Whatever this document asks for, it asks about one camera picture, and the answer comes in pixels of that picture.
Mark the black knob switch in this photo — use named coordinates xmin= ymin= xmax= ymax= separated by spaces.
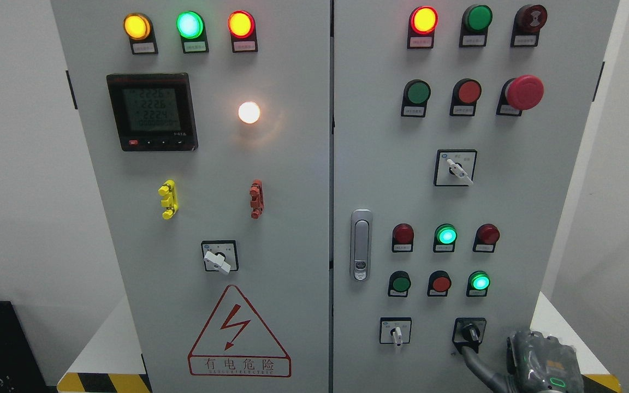
xmin=452 ymin=318 xmax=487 ymax=354

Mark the red terminal connector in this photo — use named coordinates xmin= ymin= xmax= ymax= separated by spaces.
xmin=249 ymin=179 xmax=265 ymax=219

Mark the dark red light left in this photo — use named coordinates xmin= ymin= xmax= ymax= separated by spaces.
xmin=391 ymin=223 xmax=414 ymax=252

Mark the dark red light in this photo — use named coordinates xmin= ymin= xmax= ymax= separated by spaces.
xmin=473 ymin=223 xmax=500 ymax=253
xmin=391 ymin=223 xmax=414 ymax=252

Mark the white glowing indicator lamp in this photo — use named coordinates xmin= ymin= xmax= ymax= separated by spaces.
xmin=238 ymin=100 xmax=260 ymax=124

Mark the green push button lower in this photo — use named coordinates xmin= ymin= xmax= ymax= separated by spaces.
xmin=388 ymin=270 xmax=411 ymax=297

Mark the green push button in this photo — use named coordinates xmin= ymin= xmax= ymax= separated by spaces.
xmin=388 ymin=270 xmax=411 ymax=297
xmin=400 ymin=79 xmax=430 ymax=118

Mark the grey cabinet left door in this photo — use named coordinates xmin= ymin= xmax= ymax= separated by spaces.
xmin=51 ymin=1 xmax=330 ymax=392

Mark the grey cabinet door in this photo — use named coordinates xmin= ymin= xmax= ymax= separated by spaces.
xmin=331 ymin=1 xmax=619 ymax=392
xmin=51 ymin=1 xmax=330 ymax=392

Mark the green lit light middle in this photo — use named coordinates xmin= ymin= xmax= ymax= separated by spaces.
xmin=434 ymin=223 xmax=458 ymax=252

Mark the green push button upper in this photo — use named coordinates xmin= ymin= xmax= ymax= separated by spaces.
xmin=400 ymin=79 xmax=430 ymax=118

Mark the yellow terminal connector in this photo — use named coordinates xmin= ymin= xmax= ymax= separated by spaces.
xmin=158 ymin=179 xmax=179 ymax=221

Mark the red push button lower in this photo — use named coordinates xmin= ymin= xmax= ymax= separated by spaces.
xmin=427 ymin=270 xmax=452 ymax=297

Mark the red push button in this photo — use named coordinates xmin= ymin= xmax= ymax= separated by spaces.
xmin=427 ymin=270 xmax=452 ymax=297
xmin=449 ymin=78 xmax=482 ymax=116

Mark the grey cabinet right door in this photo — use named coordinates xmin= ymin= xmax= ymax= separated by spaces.
xmin=331 ymin=1 xmax=619 ymax=392

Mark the red electric warning sticker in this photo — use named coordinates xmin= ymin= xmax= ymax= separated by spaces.
xmin=187 ymin=284 xmax=292 ymax=378

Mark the dark red light right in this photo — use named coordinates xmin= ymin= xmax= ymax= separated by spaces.
xmin=473 ymin=223 xmax=500 ymax=253

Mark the black digital power meter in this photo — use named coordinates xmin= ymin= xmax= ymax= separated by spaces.
xmin=106 ymin=73 xmax=199 ymax=152

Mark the red push button upper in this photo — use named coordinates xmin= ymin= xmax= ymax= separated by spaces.
xmin=449 ymin=78 xmax=482 ymax=116

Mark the green lit button lower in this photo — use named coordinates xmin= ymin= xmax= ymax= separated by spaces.
xmin=465 ymin=270 xmax=491 ymax=297

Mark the red lit indicator light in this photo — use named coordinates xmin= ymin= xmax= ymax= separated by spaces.
xmin=228 ymin=10 xmax=259 ymax=53

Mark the red lit light right door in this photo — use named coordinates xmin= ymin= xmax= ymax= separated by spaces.
xmin=407 ymin=5 xmax=438 ymax=50

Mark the green lit indicator light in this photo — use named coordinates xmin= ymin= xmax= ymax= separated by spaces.
xmin=176 ymin=11 xmax=209 ymax=54

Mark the red emergency stop button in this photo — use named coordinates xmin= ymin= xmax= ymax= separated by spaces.
xmin=496 ymin=74 xmax=544 ymax=117

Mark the green unlit top light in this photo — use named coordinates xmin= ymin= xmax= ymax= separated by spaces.
xmin=459 ymin=3 xmax=492 ymax=48

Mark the yellow indicator light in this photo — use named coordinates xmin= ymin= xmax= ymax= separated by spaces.
xmin=124 ymin=13 xmax=159 ymax=55

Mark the dark red buzzer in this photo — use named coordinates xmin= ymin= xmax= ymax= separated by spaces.
xmin=510 ymin=4 xmax=548 ymax=47

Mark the silver door latch handle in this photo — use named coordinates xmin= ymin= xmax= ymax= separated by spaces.
xmin=349 ymin=209 xmax=373 ymax=282

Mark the white selector switch left door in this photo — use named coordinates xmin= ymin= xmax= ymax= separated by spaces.
xmin=200 ymin=240 xmax=239 ymax=275

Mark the white selector switch upper right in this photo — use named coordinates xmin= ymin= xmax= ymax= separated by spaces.
xmin=434 ymin=150 xmax=478 ymax=187

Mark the white selector switch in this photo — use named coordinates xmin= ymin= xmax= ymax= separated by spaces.
xmin=379 ymin=318 xmax=412 ymax=347
xmin=434 ymin=150 xmax=478 ymax=187

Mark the white selector switch lower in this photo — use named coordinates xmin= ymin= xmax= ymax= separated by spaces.
xmin=379 ymin=318 xmax=412 ymax=347

